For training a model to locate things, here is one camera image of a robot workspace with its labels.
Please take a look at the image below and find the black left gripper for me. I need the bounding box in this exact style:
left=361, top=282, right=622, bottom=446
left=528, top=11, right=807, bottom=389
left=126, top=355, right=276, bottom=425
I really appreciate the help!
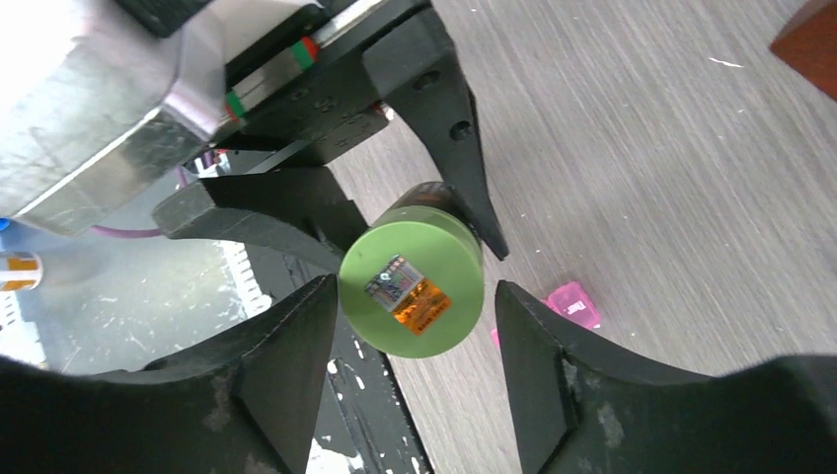
left=152, top=1, right=509, bottom=273

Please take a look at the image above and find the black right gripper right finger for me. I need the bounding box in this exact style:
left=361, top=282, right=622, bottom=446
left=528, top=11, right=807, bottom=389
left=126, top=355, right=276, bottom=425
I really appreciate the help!
left=495, top=280, right=836, bottom=473

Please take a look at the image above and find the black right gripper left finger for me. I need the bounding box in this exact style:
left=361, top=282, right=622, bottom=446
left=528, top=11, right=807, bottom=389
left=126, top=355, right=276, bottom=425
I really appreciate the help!
left=1, top=275, right=338, bottom=473

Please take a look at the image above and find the green pill bottle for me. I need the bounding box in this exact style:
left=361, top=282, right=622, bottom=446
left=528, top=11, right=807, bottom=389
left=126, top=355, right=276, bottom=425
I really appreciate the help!
left=339, top=182, right=485, bottom=358

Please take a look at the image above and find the blue tray with vials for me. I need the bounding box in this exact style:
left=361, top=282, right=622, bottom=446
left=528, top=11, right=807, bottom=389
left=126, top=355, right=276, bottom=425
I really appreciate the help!
left=1, top=218, right=44, bottom=292

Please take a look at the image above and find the brown wooden metronome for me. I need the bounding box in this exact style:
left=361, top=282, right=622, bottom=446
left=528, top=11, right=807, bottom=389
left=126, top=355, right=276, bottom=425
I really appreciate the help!
left=770, top=0, right=836, bottom=101

